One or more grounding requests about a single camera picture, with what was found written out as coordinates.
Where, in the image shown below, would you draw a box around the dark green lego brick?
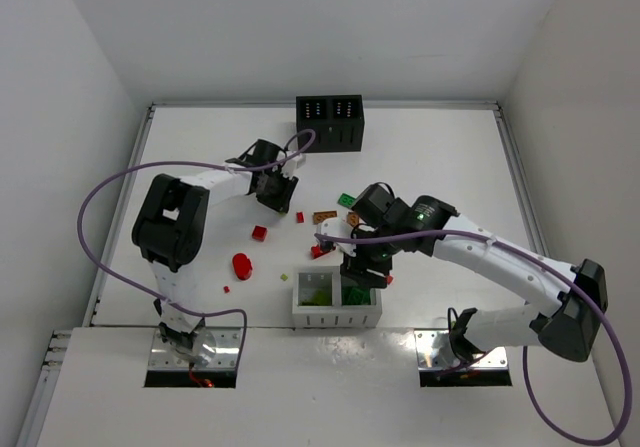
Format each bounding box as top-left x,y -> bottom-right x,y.
343,287 -> 371,306

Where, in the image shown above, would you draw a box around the lime lego brick top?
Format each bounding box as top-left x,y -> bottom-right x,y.
309,291 -> 332,307

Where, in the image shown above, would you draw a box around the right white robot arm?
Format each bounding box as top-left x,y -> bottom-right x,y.
339,184 -> 608,363

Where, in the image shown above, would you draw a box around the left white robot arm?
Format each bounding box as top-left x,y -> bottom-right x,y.
132,139 -> 304,357

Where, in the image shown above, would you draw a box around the red square lego brick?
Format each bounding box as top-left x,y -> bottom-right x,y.
252,225 -> 268,242

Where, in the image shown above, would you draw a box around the brown flat lego plate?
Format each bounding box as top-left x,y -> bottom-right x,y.
312,210 -> 338,225

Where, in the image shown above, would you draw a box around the white two-compartment container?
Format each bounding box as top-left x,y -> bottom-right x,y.
291,266 -> 382,329

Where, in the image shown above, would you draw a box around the red long lego brick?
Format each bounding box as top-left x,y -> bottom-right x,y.
310,245 -> 332,259

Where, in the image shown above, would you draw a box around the dark green flat lego plate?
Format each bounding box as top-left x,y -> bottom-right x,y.
338,193 -> 355,208

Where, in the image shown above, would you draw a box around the red oval lego piece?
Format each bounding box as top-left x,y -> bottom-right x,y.
232,253 -> 253,281

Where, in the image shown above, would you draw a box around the black two-compartment container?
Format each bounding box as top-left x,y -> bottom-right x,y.
296,95 -> 365,153

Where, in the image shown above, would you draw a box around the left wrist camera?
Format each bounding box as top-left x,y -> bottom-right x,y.
275,154 -> 306,178

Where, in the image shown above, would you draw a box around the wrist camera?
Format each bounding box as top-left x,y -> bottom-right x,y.
316,217 -> 356,257
275,154 -> 306,178

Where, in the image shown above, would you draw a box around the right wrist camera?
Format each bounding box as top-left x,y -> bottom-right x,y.
316,217 -> 356,257

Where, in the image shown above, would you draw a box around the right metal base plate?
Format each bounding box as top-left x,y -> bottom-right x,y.
414,329 -> 509,375

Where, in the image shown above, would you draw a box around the metal base plate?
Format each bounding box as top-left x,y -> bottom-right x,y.
147,328 -> 241,372
414,329 -> 509,375

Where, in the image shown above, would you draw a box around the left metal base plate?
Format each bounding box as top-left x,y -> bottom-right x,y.
147,328 -> 241,372

